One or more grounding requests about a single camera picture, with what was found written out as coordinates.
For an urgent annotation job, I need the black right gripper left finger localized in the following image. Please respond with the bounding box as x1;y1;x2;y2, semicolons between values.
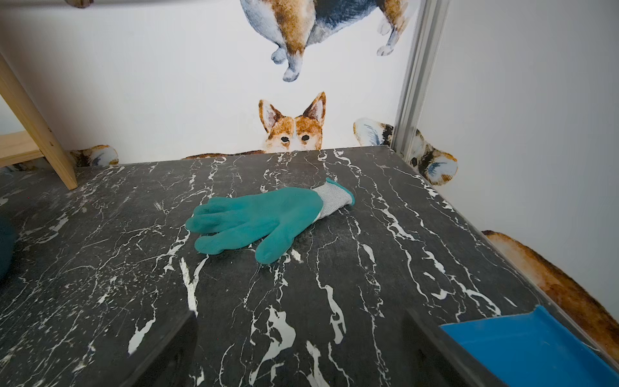
119;311;198;386

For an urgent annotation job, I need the green work glove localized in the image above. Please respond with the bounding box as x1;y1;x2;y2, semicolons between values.
185;179;356;264

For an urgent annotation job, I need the wooden shelf stand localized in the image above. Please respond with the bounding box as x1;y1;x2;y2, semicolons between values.
1;59;78;190

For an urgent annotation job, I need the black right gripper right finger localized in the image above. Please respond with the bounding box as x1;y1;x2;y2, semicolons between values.
405;309;505;386

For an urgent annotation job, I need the blue plastic dustpan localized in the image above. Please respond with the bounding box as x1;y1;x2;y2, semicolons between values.
441;306;618;386

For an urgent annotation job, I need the teal plastic storage box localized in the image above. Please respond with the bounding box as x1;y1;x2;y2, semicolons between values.
0;217;17;280

